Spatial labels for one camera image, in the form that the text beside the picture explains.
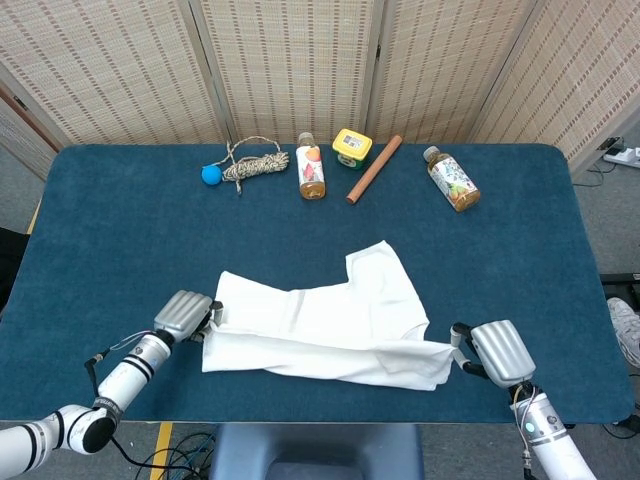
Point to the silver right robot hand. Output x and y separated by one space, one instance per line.
502 350

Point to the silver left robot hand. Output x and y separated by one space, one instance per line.
182 312

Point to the white T-shirt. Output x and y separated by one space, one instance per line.
325 320

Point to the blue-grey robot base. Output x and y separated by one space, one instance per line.
315 450

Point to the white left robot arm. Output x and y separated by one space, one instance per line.
125 375

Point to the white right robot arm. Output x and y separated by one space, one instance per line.
545 430

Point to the blue table mat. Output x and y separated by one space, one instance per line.
125 240

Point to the white sneaker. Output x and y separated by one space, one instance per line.
625 325

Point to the black floor bar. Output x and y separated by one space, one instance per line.
620 278

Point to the blue ball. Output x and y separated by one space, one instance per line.
211 175

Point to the tea bottle with green label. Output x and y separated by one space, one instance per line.
452 180

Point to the black object beside table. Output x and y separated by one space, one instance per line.
10 265

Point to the tea bottle with red label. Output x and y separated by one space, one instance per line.
311 170

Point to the wooden rolling pin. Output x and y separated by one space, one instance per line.
374 170

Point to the white power strip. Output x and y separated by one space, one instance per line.
625 156

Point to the green tub with yellow lid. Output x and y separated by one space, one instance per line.
351 149

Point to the woven folding screen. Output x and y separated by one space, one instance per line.
300 60

